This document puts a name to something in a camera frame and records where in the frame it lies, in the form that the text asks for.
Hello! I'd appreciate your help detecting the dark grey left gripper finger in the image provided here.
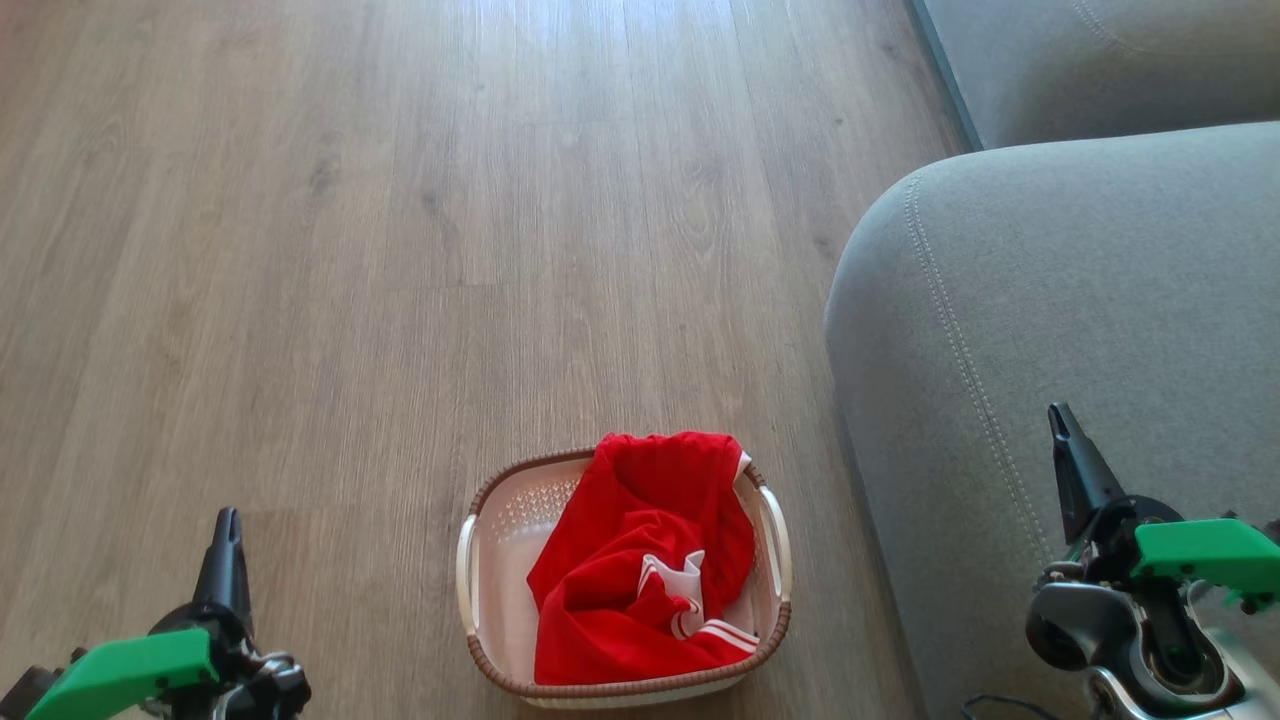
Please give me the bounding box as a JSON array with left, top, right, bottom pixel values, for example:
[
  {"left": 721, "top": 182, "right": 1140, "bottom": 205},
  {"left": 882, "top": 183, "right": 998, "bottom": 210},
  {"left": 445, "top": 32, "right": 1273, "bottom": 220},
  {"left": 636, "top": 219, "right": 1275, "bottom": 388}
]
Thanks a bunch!
[{"left": 192, "top": 507, "right": 253, "bottom": 633}]

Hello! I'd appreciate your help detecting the red white shirt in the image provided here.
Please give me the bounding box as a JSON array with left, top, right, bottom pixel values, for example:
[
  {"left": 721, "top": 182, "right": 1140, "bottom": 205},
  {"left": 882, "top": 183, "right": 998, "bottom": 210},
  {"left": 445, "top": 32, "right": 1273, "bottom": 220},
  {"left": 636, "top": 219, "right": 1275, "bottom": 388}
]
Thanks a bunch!
[{"left": 527, "top": 431, "right": 760, "bottom": 687}]

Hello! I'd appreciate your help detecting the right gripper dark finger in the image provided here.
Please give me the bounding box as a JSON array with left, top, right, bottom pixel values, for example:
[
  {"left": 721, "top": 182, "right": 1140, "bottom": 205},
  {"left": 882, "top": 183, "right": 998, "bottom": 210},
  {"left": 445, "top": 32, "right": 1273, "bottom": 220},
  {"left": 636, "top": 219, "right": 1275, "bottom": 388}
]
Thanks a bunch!
[{"left": 1047, "top": 403, "right": 1127, "bottom": 547}]

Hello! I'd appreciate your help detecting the white laundry basket brown rim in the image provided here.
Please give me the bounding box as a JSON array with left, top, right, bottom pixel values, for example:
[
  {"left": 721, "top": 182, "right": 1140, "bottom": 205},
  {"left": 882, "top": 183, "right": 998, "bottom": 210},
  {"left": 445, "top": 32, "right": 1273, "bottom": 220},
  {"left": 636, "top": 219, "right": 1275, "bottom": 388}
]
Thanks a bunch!
[{"left": 456, "top": 447, "right": 793, "bottom": 710}]

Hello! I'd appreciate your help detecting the thin black cable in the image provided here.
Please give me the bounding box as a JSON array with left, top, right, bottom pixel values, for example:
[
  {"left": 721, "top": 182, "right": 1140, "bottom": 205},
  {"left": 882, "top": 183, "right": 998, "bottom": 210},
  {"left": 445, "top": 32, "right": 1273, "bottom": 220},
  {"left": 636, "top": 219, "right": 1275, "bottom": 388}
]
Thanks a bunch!
[{"left": 962, "top": 694, "right": 1061, "bottom": 720}]

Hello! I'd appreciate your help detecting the grey fabric sofa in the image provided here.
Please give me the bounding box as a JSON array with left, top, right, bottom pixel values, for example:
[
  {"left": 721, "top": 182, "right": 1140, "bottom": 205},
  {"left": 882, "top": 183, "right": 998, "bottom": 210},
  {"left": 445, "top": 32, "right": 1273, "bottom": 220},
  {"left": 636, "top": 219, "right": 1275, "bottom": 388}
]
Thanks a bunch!
[{"left": 825, "top": 0, "right": 1280, "bottom": 720}]

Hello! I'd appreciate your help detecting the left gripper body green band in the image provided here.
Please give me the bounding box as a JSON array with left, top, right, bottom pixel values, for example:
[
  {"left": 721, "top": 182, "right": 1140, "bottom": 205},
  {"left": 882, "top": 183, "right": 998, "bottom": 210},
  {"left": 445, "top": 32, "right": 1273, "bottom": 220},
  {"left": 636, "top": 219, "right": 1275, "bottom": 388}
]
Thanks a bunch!
[{"left": 0, "top": 603, "right": 256, "bottom": 720}]

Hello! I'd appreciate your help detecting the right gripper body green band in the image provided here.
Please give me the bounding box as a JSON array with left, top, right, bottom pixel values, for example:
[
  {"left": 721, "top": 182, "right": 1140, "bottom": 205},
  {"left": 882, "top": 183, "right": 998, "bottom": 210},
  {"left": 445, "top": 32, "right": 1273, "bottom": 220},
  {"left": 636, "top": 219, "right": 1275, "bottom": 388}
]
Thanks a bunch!
[{"left": 1063, "top": 496, "right": 1280, "bottom": 615}]

